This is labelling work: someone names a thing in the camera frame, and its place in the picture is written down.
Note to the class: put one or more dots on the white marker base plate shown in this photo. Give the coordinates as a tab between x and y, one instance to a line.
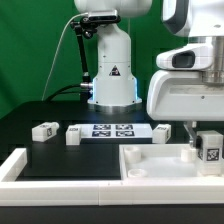
134	130

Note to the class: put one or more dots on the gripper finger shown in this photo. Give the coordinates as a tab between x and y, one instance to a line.
189	127

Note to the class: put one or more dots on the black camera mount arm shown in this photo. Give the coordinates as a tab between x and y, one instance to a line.
83	53

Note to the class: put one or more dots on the green backdrop curtain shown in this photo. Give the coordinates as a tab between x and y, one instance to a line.
39	54

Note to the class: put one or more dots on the white U-shaped fence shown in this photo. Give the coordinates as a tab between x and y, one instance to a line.
129	191

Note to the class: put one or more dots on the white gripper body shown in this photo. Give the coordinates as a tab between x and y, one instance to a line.
189	85

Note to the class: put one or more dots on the grey camera on mount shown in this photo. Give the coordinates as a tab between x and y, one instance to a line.
102	17

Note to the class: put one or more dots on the white square tabletop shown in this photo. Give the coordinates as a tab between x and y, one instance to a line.
166	161

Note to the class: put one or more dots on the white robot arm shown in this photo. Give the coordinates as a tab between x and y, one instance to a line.
114	86

